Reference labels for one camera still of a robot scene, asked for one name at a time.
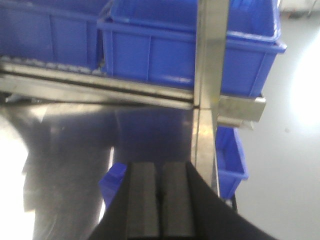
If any blue plastic bin left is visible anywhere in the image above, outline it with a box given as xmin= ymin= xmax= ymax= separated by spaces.
xmin=0 ymin=0 xmax=108 ymax=70

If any blue plastic bin middle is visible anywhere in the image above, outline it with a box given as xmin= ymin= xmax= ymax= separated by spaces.
xmin=97 ymin=0 xmax=286 ymax=97

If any stainless steel shelf rack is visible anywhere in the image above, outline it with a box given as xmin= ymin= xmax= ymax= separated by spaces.
xmin=0 ymin=0 xmax=266 ymax=192

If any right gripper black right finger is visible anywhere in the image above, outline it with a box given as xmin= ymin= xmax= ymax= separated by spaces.
xmin=161 ymin=162 xmax=270 ymax=240

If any blue bin lower level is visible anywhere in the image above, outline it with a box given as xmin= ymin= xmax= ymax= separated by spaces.
xmin=215 ymin=126 xmax=249 ymax=200

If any blue plastic bin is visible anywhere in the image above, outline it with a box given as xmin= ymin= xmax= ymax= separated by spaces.
xmin=0 ymin=0 xmax=108 ymax=70
xmin=97 ymin=0 xmax=286 ymax=97

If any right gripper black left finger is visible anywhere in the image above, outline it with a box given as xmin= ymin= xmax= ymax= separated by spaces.
xmin=91 ymin=162 xmax=160 ymax=240

